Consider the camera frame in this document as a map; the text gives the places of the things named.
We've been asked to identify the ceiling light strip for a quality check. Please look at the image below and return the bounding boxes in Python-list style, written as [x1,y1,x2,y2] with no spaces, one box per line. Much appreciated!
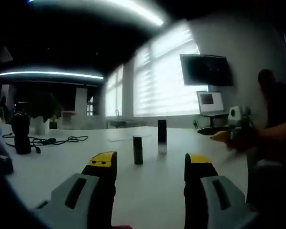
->
[28,0,164,26]
[0,71,104,80]

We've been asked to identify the short black cosmetic bottle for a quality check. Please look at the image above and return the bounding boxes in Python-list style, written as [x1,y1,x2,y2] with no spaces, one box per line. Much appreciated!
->
[133,135,144,166]

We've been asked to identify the window with blinds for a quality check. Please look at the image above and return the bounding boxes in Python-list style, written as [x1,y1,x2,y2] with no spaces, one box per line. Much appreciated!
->
[105,22,201,118]

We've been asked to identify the black round device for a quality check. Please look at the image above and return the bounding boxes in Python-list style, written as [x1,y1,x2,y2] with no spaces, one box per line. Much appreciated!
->
[11,112,32,155]

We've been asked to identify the black power cable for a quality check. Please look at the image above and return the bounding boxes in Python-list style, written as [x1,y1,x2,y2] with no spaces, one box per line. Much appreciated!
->
[2,133,89,154]

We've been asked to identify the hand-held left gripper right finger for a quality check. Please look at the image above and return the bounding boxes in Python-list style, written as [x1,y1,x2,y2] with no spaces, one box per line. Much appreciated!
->
[184,153,260,229]

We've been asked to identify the green potted plant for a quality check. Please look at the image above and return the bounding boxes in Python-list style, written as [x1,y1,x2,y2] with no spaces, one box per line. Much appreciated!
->
[26,92,64,134]

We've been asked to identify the white table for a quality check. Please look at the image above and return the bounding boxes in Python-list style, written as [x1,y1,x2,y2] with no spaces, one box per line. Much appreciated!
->
[0,125,253,229]

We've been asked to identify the person's right hand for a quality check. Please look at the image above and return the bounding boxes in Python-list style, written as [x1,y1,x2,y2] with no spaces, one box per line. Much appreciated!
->
[225,127,262,153]

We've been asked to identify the open laptop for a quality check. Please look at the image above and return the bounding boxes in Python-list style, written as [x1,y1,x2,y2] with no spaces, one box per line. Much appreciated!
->
[196,90,227,116]

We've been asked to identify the clear flat strip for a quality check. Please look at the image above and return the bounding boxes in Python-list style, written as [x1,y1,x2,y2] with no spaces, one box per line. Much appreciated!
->
[108,135,153,143]

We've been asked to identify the tall black cosmetic bottle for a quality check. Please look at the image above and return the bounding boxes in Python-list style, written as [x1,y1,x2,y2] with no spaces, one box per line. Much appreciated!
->
[157,119,168,155]

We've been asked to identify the dark laptop stand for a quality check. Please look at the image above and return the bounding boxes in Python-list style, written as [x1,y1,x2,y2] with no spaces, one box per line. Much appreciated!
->
[193,114,229,129]

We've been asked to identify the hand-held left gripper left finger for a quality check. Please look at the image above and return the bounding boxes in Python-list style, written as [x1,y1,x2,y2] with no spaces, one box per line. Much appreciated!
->
[34,151,118,229]

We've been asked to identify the dark low bench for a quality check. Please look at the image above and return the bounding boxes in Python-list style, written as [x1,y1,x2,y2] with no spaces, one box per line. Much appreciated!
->
[106,118,147,129]

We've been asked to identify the black wall screen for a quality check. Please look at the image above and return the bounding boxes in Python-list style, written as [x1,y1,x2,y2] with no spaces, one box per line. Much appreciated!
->
[180,53,234,87]

